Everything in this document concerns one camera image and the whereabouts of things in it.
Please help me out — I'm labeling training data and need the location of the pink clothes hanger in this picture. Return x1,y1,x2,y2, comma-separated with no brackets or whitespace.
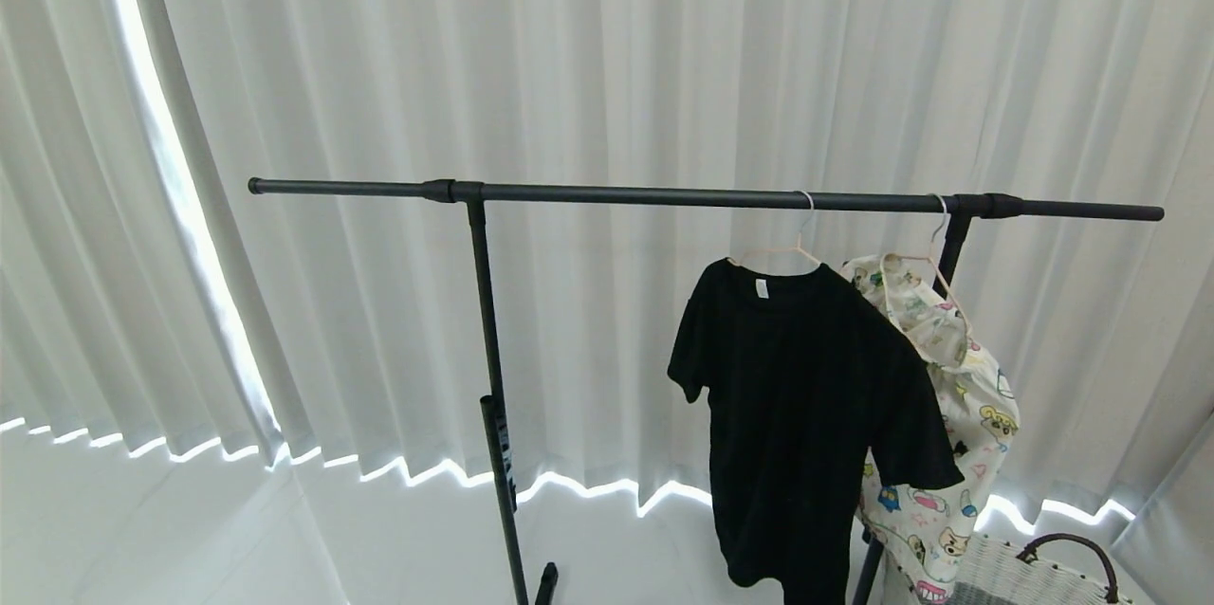
726,191,824,269
880,194,974,340

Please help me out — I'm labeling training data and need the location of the cream printed garment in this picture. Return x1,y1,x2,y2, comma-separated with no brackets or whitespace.
839,251,1021,605

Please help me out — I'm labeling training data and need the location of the white laundry basket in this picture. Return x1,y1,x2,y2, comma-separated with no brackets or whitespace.
910,532,1153,605

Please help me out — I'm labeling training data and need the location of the white curtain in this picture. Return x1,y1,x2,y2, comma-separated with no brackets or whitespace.
0,0,1214,540

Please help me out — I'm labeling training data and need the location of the black clothes rack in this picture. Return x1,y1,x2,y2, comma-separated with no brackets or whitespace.
248,176,1165,605

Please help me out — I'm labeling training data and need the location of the black t-shirt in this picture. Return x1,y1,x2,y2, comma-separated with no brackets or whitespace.
667,259,966,605

